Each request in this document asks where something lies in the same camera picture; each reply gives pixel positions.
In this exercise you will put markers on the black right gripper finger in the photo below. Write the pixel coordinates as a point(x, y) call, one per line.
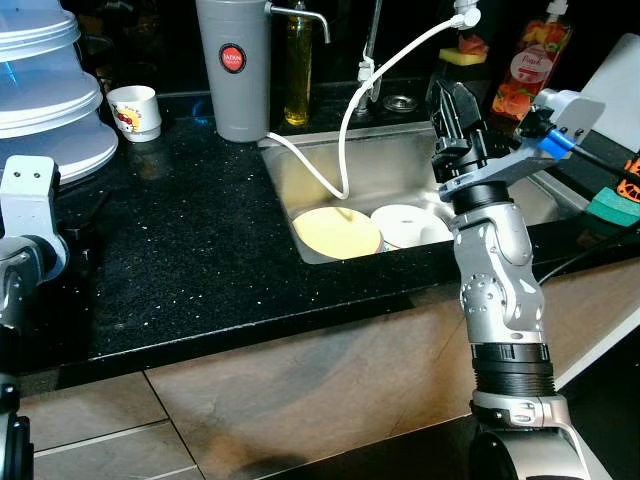
point(470, 112)
point(443, 115)

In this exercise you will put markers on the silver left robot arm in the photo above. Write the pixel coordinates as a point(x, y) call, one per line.
point(20, 270)

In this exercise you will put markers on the round metal hole cover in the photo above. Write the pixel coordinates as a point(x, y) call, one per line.
point(400, 103)

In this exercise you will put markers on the yellow sponge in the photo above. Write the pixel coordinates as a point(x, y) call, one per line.
point(462, 58)

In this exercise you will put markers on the stainless steel sink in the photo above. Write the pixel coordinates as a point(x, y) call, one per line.
point(400, 160)

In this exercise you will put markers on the red scrubber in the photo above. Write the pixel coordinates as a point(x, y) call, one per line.
point(474, 44)

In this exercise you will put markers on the orange dish soap bottle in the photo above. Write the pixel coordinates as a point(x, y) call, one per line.
point(535, 70)

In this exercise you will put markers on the white bowl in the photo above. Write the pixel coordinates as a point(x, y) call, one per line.
point(410, 225)

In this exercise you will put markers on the white tape strip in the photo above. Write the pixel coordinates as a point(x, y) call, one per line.
point(366, 72)

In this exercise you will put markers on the white faucet diverter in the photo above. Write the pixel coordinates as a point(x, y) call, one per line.
point(466, 15)

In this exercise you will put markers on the chrome faucet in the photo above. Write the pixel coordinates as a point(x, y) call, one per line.
point(373, 30)

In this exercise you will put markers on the pale yellow speckled plate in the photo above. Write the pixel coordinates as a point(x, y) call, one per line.
point(335, 232)

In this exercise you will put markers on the white cutting board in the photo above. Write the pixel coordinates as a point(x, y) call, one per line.
point(615, 95)

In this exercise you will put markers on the yellow oil bottle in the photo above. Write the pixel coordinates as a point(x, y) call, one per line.
point(297, 80)

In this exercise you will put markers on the green sponge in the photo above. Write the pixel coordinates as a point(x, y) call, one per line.
point(615, 207)

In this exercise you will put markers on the orange handheld fan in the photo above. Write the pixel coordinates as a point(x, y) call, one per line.
point(630, 185)

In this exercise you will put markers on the grey water filter canister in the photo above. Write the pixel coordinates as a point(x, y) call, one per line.
point(235, 100)

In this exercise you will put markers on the brown cabinet front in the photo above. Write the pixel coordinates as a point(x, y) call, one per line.
point(330, 380)

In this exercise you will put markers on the white paper cup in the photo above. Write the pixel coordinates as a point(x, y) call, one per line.
point(135, 115)

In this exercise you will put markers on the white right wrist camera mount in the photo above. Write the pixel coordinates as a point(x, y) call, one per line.
point(575, 115)

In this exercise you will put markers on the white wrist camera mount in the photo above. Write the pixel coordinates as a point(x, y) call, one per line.
point(575, 115)
point(30, 195)

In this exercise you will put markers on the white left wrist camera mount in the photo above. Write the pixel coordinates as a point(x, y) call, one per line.
point(30, 195)

